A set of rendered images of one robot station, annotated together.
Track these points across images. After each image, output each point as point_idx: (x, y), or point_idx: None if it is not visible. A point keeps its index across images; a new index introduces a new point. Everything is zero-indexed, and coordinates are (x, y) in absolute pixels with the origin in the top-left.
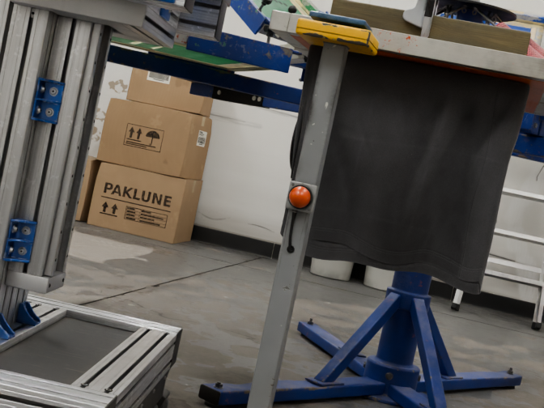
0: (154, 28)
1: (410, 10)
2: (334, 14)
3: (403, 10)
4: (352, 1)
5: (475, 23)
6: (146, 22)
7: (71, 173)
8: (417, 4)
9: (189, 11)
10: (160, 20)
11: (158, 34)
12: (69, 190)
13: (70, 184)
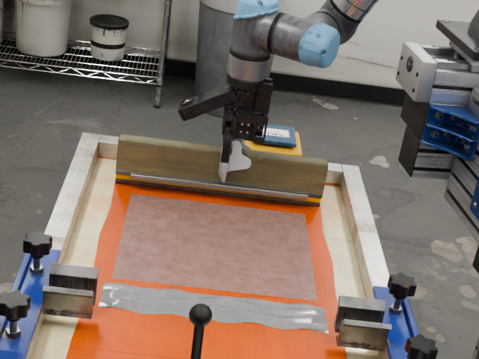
0: (463, 216)
1: (244, 145)
2: (275, 125)
3: (252, 150)
4: (307, 157)
5: (177, 141)
6: (450, 198)
7: (476, 343)
8: (239, 138)
9: (406, 171)
10: (475, 218)
11: (472, 231)
12: (472, 357)
13: (473, 352)
